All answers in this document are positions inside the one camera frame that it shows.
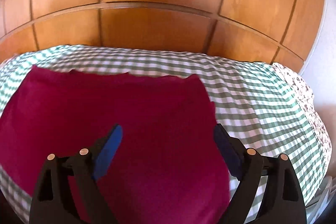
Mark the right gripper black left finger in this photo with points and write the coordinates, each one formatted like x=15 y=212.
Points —
x=53 y=201

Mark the dark red knit sweater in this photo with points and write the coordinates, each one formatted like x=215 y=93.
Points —
x=167 y=168

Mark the floral pink bedsheet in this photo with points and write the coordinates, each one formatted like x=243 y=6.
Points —
x=304 y=96

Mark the green white checkered bedspread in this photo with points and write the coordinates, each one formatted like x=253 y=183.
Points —
x=252 y=102

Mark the glossy wooden panel wardrobe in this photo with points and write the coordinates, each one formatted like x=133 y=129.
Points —
x=281 y=31

